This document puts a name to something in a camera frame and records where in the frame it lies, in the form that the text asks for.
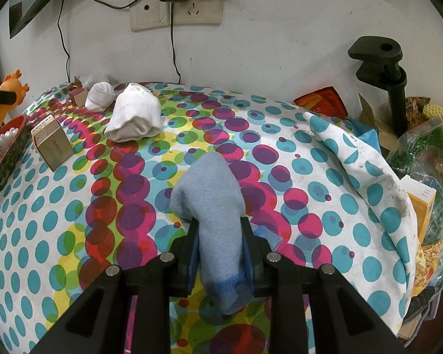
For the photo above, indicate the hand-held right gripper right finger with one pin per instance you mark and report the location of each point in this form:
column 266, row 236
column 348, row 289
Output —
column 250, row 265

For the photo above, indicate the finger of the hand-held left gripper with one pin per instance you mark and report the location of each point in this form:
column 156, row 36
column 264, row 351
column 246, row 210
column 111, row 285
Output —
column 2, row 97

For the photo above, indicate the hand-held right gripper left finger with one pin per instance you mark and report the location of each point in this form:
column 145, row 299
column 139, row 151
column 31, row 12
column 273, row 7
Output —
column 192, row 254

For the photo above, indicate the orange rubber toy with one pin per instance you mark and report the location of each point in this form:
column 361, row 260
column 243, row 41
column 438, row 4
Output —
column 13, row 84

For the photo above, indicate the clear bubble wrap bag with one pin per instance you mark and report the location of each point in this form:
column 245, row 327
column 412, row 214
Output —
column 9, row 137

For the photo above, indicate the brown cardboard box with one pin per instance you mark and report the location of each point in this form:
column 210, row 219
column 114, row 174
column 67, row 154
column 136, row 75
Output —
column 53, row 147

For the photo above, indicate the small red box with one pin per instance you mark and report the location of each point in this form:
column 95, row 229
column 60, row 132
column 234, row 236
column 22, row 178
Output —
column 77, row 97

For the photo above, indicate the polka dot tablecloth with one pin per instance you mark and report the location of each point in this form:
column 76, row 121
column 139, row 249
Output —
column 96, row 265

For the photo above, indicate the rolled white sock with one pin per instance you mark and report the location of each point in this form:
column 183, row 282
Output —
column 100, row 96

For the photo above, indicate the blue cloth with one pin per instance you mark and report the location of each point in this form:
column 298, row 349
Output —
column 367, row 136

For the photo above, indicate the orange patterned packet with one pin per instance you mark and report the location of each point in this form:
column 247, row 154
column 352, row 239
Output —
column 428, row 261

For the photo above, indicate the red snack packet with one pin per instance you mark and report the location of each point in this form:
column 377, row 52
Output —
column 319, row 101

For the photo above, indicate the yellow carton box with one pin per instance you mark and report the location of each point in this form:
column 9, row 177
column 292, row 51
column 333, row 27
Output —
column 419, row 206

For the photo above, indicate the brown cardboard piece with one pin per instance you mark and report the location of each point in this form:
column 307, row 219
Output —
column 383, row 136

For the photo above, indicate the clear plastic bag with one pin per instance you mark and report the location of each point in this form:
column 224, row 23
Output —
column 417, row 147

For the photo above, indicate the brown snack packet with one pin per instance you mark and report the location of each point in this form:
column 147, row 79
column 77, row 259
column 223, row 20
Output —
column 417, row 104

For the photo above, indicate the beige wall socket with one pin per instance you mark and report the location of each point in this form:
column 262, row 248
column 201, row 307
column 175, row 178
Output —
column 149, row 14
column 199, row 11

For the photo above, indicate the black clamp mount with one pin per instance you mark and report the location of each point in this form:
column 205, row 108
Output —
column 397, row 92

